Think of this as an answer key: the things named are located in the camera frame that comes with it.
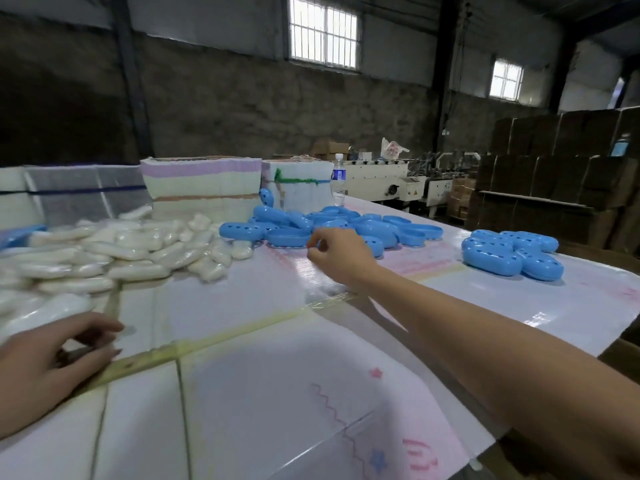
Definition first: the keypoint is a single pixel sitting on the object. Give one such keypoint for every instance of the person's left hand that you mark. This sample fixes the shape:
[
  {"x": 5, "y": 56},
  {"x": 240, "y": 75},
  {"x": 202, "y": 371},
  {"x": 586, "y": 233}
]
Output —
[{"x": 35, "y": 374}]

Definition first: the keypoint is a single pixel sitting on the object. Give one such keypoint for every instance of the person's right hand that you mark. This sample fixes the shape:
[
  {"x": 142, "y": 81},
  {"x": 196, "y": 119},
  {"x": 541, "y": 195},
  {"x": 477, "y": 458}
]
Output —
[{"x": 345, "y": 257}]

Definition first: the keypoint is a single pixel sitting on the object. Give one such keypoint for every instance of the pile of blue plastic lids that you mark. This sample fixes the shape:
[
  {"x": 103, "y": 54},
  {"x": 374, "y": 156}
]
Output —
[{"x": 300, "y": 229}]

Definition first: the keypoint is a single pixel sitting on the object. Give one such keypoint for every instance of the blue oval plastic lid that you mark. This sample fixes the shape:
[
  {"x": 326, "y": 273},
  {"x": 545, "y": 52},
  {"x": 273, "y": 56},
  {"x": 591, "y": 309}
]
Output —
[
  {"x": 20, "y": 237},
  {"x": 266, "y": 197}
]

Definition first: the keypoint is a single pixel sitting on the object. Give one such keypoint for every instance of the pile of white soaps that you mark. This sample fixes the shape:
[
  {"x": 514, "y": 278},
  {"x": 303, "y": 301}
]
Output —
[{"x": 100, "y": 254}]

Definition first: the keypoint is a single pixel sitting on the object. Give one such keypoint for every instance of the row of blue boxes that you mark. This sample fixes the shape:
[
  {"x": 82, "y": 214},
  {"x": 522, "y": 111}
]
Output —
[{"x": 510, "y": 257}]

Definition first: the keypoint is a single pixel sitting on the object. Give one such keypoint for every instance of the person's right forearm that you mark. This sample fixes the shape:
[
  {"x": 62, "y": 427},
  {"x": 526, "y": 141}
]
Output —
[{"x": 510, "y": 374}]

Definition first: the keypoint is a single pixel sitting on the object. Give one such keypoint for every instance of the clear water bottle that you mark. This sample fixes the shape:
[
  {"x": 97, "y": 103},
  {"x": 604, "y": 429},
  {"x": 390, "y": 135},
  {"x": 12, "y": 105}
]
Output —
[{"x": 338, "y": 179}]

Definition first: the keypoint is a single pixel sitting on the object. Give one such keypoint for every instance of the white sheet stack, green mark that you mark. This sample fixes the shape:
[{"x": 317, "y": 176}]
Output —
[{"x": 297, "y": 192}]

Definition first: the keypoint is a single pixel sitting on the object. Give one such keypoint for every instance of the white workshop machine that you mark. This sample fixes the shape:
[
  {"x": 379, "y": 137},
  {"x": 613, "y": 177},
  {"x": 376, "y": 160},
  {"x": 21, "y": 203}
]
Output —
[{"x": 380, "y": 182}]

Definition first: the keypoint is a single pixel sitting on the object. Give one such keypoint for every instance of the brown cardboard box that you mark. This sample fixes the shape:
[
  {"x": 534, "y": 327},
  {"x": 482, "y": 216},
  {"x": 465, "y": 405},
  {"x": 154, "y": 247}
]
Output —
[{"x": 330, "y": 148}]

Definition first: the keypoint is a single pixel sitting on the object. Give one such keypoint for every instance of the white plastic bag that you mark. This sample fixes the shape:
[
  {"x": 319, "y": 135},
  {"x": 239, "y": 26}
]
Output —
[{"x": 393, "y": 148}]

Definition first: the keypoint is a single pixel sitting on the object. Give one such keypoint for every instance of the row of stacked flat cartons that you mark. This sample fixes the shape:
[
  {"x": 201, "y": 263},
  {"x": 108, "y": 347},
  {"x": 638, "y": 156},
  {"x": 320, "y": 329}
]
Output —
[{"x": 15, "y": 199}]

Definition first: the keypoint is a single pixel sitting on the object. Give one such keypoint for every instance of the silver sheet bundle, blue band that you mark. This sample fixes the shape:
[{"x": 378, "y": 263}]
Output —
[{"x": 85, "y": 194}]

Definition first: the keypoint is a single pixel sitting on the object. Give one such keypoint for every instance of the dark metal pillar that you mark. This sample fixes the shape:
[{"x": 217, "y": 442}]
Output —
[
  {"x": 446, "y": 69},
  {"x": 561, "y": 69},
  {"x": 131, "y": 79}
]

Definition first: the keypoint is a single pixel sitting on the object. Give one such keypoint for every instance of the stacks of brown carton boxes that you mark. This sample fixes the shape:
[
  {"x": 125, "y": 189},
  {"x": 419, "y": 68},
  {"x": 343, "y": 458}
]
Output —
[{"x": 560, "y": 184}]

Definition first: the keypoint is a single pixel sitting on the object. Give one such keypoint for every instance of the small barred window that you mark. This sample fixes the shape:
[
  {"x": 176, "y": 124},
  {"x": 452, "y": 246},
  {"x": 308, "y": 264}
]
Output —
[{"x": 506, "y": 79}]

